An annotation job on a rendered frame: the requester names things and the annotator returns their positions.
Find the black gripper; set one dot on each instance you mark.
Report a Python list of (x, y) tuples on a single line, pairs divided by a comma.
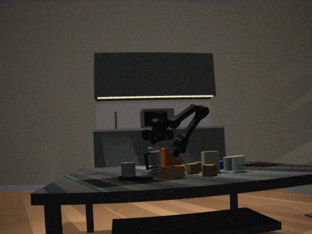
[(158, 133)]

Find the glass french press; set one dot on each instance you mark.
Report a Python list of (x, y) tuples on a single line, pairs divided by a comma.
[(155, 158)]

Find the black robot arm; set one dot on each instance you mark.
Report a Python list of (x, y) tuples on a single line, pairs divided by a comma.
[(181, 140)]

